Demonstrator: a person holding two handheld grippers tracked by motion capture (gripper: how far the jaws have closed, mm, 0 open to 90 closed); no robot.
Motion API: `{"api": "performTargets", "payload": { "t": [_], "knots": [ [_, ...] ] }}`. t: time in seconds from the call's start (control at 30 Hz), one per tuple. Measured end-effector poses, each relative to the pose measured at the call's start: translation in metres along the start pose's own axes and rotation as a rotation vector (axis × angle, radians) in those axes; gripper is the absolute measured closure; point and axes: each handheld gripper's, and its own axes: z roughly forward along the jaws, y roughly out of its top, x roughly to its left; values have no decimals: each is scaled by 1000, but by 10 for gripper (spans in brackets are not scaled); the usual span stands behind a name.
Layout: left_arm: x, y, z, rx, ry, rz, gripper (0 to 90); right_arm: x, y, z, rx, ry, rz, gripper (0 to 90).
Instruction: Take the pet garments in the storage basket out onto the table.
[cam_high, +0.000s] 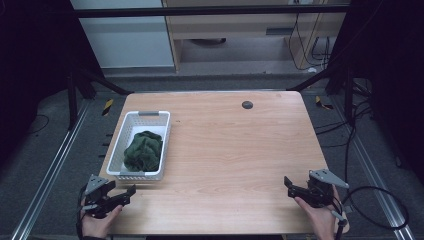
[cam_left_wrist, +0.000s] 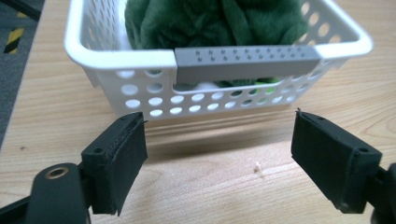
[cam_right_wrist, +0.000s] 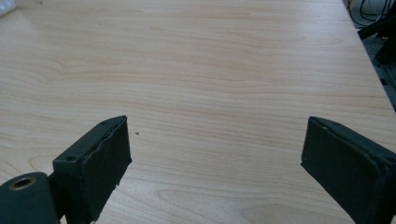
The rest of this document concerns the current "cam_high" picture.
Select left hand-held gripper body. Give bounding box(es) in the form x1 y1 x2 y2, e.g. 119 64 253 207
81 174 118 220

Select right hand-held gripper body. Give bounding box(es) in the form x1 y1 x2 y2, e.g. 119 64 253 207
305 168 350 209

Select dark green cloth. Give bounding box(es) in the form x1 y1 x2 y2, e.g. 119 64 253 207
123 130 164 173

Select white plastic basket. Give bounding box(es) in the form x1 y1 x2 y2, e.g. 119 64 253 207
105 110 172 182

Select person's right hand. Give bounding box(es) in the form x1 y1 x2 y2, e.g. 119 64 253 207
294 189 351 240

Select person's left hand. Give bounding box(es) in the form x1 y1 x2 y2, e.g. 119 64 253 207
80 204 124 240

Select yellow black striped tape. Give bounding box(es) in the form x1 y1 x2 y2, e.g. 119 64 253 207
314 95 335 111
101 97 115 117

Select black curtain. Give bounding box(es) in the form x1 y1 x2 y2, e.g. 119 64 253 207
324 0 424 186
0 0 105 169

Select white cabinet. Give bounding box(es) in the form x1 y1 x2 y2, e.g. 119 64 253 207
69 0 176 70

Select light wooden desk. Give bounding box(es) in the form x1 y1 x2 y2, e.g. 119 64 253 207
161 0 352 73

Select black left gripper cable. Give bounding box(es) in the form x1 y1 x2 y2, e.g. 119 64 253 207
75 186 88 240

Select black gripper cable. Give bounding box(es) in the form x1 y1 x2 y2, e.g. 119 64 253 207
328 185 410 240
75 186 88 240

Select aluminium floor rail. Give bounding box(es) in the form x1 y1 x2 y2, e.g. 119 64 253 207
328 95 417 240
10 99 92 240

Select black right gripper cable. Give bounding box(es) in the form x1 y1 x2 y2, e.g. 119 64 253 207
328 185 410 240

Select black floor cables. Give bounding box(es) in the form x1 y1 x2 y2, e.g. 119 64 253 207
314 78 376 183

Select black metal frame stand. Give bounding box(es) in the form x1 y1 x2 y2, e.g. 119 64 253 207
65 64 135 132
287 64 356 125

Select black hanging desk cables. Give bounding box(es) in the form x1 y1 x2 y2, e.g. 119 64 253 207
287 12 332 72

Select black horizontal frame bar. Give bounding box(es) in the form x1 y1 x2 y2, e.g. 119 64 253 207
70 4 352 19

